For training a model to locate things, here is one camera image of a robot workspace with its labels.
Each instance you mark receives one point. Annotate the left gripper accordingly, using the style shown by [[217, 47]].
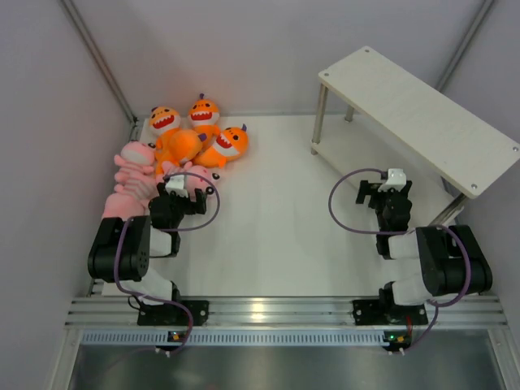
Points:
[[197, 206]]

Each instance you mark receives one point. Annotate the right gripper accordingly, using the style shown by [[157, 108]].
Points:
[[370, 188]]

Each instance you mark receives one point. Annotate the orange shark plush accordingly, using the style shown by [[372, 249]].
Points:
[[204, 116], [183, 146], [164, 121], [228, 146]]

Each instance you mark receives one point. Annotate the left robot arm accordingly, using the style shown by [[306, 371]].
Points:
[[122, 249]]

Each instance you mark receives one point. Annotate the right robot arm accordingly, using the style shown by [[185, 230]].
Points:
[[450, 260]]

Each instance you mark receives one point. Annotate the white two-tier shelf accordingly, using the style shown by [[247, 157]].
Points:
[[372, 113]]

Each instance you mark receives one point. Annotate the pink striped plush centre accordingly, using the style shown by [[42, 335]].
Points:
[[199, 177]]

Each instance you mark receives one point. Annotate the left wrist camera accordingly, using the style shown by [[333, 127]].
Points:
[[175, 184]]

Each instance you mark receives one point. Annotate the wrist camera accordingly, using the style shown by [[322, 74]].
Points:
[[396, 178], [175, 184]]

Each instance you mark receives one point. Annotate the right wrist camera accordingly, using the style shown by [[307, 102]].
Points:
[[396, 178]]

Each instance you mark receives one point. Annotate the pink striped plush near wall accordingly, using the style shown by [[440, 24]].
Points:
[[135, 184]]

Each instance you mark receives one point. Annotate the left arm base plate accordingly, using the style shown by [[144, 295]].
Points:
[[170, 315]]

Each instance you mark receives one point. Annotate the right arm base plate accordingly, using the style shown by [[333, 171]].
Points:
[[373, 312]]

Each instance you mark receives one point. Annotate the aluminium rail frame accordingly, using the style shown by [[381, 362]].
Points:
[[473, 312]]

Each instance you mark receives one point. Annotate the white slotted cable duct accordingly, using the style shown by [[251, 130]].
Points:
[[204, 337]]

